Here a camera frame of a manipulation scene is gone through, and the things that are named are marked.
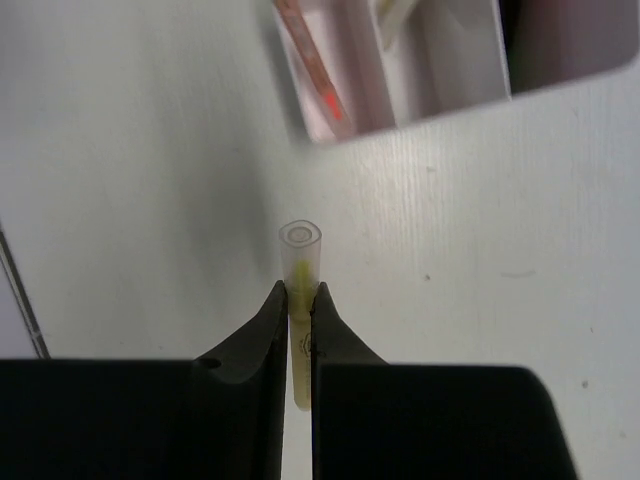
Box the right white organizer bin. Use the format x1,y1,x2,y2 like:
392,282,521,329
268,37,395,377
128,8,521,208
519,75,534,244
272,1,396,144

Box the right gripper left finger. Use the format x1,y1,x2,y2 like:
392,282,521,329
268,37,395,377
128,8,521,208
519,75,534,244
1,282,288,479

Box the orange pink pencil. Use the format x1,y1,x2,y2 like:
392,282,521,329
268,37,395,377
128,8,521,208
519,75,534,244
273,0,352,139

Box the yellow stick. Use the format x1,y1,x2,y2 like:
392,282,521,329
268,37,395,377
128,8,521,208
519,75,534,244
279,220,322,411

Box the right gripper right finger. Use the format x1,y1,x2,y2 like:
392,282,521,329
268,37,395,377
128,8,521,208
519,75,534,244
311,284,577,479

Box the white organizer bin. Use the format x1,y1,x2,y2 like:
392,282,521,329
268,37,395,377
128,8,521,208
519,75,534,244
370,1,639,126
272,1,396,144

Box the metal table edge rail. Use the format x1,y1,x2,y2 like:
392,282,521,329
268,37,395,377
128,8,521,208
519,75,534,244
1,230,51,360

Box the left white organizer bin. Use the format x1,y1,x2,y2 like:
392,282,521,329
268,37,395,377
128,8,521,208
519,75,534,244
370,1,639,126

